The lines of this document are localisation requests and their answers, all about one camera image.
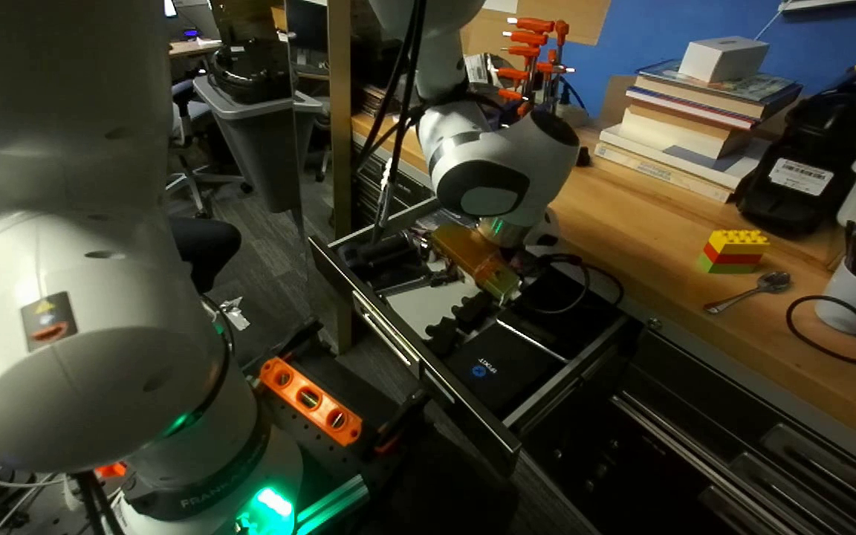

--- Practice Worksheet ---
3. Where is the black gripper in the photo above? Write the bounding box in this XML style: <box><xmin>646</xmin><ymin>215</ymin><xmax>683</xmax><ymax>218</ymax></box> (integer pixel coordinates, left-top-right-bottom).
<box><xmin>428</xmin><ymin>224</ymin><xmax>521</xmax><ymax>296</ymax></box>

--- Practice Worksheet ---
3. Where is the grey metal drawer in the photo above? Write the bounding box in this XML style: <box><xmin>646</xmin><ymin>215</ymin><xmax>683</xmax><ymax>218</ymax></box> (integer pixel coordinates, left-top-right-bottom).
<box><xmin>312</xmin><ymin>198</ymin><xmax>630</xmax><ymax>469</ymax></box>

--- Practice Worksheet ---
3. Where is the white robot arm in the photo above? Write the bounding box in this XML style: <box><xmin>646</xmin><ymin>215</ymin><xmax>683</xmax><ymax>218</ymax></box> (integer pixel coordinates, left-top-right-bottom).
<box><xmin>0</xmin><ymin>0</ymin><xmax>304</xmax><ymax>535</ymax></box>

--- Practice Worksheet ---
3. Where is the black digital scale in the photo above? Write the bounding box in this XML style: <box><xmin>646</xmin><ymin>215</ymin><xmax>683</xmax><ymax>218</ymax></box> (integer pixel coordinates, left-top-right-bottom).
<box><xmin>448</xmin><ymin>323</ymin><xmax>566</xmax><ymax>415</ymax></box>

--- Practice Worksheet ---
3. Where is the grey trash bin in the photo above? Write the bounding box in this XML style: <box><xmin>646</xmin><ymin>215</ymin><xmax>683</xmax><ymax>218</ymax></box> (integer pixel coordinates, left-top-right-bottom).
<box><xmin>193</xmin><ymin>78</ymin><xmax>324</xmax><ymax>210</ymax></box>

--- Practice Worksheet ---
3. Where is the orange spirit level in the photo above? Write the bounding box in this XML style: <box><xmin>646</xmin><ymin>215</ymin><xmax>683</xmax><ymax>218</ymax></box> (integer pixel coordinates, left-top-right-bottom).
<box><xmin>260</xmin><ymin>356</ymin><xmax>367</xmax><ymax>448</ymax></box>

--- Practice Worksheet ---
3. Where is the stack of books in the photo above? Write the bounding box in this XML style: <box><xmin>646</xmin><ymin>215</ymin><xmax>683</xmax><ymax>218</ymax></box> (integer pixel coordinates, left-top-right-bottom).
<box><xmin>594</xmin><ymin>36</ymin><xmax>804</xmax><ymax>203</ymax></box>

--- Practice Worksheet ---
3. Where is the yellow red green lego stack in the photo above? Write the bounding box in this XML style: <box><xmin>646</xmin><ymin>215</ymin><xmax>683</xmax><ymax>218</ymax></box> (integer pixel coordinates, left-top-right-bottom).
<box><xmin>698</xmin><ymin>230</ymin><xmax>771</xmax><ymax>274</ymax></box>

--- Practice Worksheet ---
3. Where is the black label printer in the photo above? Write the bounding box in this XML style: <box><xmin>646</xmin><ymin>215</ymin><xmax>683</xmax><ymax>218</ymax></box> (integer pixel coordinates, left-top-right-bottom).
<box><xmin>732</xmin><ymin>70</ymin><xmax>856</xmax><ymax>237</ymax></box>

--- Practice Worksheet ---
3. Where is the wooden post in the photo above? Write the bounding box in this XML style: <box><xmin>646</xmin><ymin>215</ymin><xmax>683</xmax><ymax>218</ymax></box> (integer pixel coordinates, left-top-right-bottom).
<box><xmin>327</xmin><ymin>0</ymin><xmax>353</xmax><ymax>350</ymax></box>

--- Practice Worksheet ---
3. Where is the black cable loop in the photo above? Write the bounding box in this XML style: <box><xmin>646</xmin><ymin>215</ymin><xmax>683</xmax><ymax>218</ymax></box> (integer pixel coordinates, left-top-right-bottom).
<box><xmin>786</xmin><ymin>292</ymin><xmax>856</xmax><ymax>368</ymax></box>

